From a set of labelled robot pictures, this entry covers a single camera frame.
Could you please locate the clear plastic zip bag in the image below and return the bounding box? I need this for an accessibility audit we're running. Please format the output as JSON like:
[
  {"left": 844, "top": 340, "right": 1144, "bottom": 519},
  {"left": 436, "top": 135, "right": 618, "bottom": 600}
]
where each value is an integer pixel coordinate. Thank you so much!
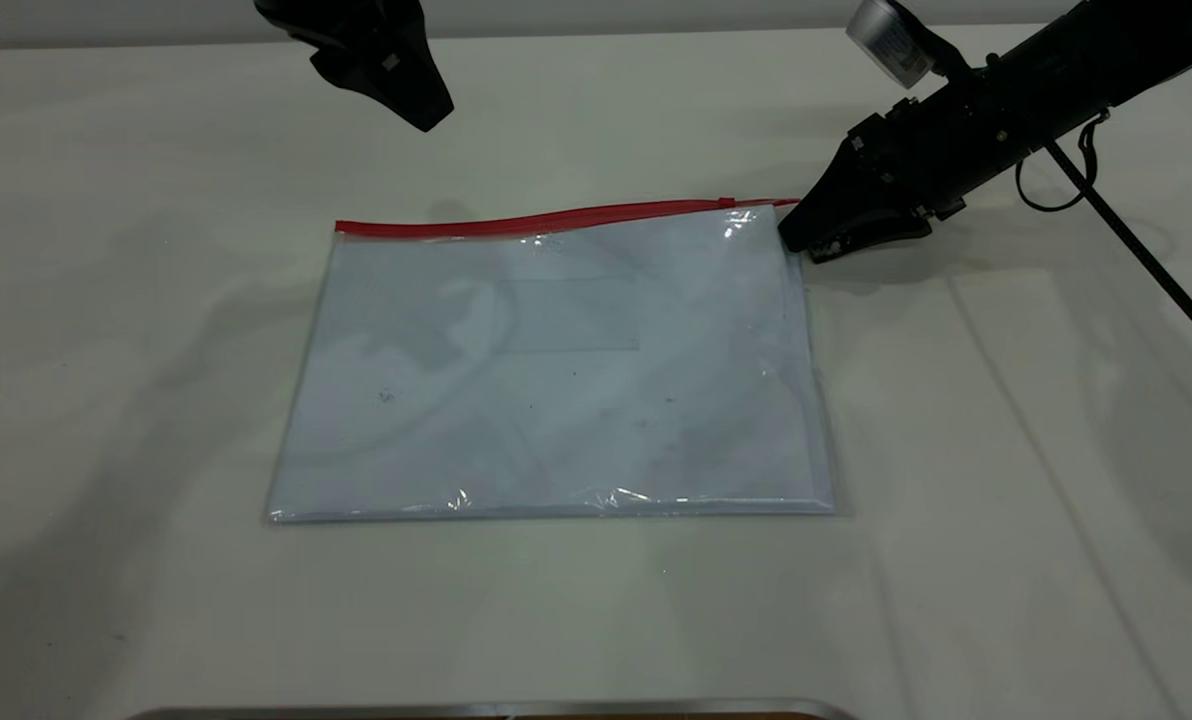
[{"left": 264, "top": 197, "right": 847, "bottom": 526}]

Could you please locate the black straight cable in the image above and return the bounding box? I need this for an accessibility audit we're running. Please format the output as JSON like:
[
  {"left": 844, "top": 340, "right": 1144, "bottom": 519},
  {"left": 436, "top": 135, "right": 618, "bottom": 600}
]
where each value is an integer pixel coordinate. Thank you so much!
[{"left": 1044, "top": 142, "right": 1192, "bottom": 371}]

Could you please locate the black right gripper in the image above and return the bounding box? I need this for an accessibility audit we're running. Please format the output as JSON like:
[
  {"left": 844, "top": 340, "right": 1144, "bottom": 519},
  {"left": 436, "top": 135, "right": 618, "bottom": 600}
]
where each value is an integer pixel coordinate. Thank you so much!
[{"left": 778, "top": 68, "right": 1042, "bottom": 263}]

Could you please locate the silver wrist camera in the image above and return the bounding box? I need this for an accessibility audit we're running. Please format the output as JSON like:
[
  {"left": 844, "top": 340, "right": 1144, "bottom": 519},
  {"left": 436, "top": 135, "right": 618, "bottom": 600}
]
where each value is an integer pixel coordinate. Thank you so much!
[{"left": 846, "top": 0, "right": 967, "bottom": 89}]

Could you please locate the black looped cable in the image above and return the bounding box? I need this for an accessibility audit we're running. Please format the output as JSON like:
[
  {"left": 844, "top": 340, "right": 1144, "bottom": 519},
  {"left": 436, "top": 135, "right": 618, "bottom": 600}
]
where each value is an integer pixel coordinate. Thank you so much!
[{"left": 1016, "top": 110, "right": 1109, "bottom": 214}]

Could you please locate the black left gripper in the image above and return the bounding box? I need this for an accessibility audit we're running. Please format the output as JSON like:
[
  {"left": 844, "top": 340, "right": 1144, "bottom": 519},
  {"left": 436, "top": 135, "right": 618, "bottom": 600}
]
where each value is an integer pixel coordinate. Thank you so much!
[{"left": 254, "top": 0, "right": 454, "bottom": 133}]

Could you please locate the grey metal edge strip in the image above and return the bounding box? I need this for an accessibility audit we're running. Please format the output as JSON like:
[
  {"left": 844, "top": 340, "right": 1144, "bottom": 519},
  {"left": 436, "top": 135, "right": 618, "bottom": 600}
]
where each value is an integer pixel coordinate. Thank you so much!
[{"left": 126, "top": 697, "right": 862, "bottom": 720}]

